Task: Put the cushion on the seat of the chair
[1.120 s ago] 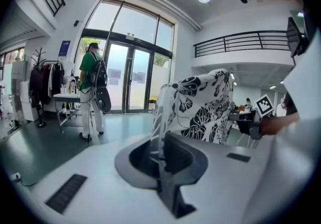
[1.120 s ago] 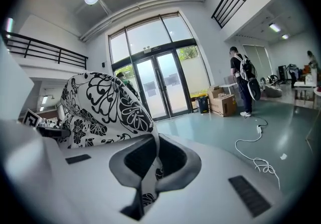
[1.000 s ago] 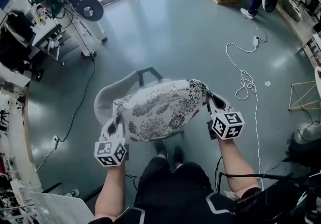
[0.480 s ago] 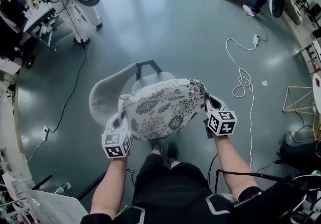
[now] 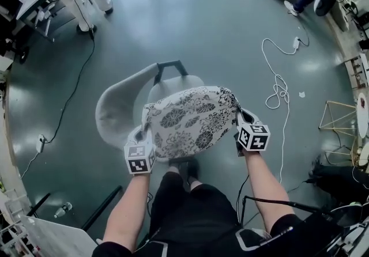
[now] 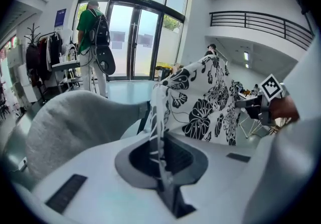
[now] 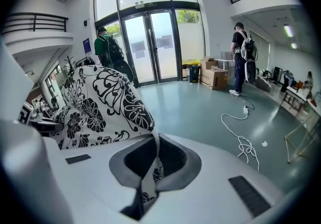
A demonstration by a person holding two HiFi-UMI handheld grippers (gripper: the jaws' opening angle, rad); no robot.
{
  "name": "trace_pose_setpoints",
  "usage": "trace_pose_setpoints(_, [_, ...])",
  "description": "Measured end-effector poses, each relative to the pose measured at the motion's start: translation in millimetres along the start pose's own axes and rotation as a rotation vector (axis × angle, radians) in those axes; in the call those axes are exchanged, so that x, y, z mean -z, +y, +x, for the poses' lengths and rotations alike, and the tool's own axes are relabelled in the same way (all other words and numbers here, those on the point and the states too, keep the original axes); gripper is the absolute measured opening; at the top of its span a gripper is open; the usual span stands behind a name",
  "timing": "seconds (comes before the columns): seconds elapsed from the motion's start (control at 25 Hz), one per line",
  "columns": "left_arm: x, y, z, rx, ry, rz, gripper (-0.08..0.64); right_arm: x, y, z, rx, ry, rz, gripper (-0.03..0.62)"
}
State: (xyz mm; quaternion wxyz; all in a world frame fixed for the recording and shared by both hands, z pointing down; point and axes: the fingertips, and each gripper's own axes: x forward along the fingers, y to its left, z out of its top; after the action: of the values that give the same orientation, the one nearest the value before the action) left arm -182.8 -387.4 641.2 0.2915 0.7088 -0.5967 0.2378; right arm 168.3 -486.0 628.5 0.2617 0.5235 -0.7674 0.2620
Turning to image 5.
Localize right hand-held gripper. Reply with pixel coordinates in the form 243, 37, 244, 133
235, 107, 272, 158

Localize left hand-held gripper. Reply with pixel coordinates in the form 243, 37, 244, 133
123, 127, 157, 175

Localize grey chair with black frame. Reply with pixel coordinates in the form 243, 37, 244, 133
95, 61, 205, 164

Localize floral black and white cushion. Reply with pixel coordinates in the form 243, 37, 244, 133
141, 85, 243, 164

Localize person's left forearm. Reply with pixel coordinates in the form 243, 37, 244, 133
103, 173, 153, 253

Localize person's right forearm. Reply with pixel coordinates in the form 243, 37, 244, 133
243, 150, 290, 235

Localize person's shoes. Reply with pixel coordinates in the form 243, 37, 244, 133
168, 158, 200, 187

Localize black rod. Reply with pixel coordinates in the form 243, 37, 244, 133
80, 185, 123, 231

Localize person's black clothing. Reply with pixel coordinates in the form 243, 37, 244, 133
91, 171, 344, 257

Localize black fluffy item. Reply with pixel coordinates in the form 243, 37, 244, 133
308, 155, 369, 205

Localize clear plastic bottle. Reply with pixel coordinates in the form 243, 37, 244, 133
53, 202, 73, 219

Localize white round table top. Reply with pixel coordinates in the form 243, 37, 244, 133
356, 92, 369, 139

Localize white desk with equipment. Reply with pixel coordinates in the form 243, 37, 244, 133
0, 0, 69, 43

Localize white cable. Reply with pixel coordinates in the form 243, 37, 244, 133
261, 37, 298, 184

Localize gold wire frame stand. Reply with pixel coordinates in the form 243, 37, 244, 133
318, 100, 358, 138

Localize black cable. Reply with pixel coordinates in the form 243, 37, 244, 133
43, 0, 96, 145

